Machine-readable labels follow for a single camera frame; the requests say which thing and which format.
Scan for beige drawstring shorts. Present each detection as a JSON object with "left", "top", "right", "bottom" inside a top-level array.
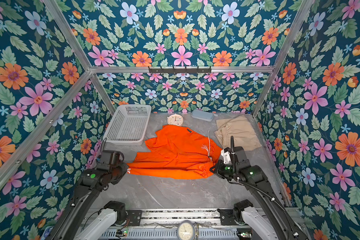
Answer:
[{"left": 215, "top": 116, "right": 263, "bottom": 151}]

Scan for orange shorts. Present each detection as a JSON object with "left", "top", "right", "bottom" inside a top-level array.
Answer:
[{"left": 128, "top": 125, "right": 222, "bottom": 180}]

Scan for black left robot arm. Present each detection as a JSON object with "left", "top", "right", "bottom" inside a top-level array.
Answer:
[{"left": 46, "top": 150, "right": 128, "bottom": 240}]

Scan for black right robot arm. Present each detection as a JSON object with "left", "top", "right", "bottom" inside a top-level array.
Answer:
[{"left": 210, "top": 146, "right": 308, "bottom": 240}]

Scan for white plastic laundry basket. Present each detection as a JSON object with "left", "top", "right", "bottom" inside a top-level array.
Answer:
[{"left": 104, "top": 104, "right": 152, "bottom": 146}]

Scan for grey-blue pencil case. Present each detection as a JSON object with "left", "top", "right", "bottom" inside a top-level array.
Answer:
[{"left": 192, "top": 110, "right": 214, "bottom": 122}]

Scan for pink round alarm clock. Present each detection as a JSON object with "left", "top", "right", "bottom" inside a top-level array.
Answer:
[{"left": 167, "top": 114, "right": 184, "bottom": 127}]

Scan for beige round front clock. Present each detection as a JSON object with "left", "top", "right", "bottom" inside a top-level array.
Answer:
[{"left": 177, "top": 220, "right": 196, "bottom": 240}]

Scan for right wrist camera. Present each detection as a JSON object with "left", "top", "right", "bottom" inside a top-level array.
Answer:
[{"left": 221, "top": 148, "right": 232, "bottom": 166}]

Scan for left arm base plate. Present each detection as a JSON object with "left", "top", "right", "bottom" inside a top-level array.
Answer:
[{"left": 119, "top": 210, "right": 143, "bottom": 227}]

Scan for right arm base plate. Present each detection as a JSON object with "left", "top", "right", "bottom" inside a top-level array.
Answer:
[{"left": 217, "top": 209, "right": 244, "bottom": 226}]

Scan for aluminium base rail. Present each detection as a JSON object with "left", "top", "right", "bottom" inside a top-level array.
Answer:
[{"left": 75, "top": 208, "right": 310, "bottom": 240}]

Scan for black wall hook rail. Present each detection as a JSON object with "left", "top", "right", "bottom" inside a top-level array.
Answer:
[{"left": 148, "top": 67, "right": 212, "bottom": 74}]

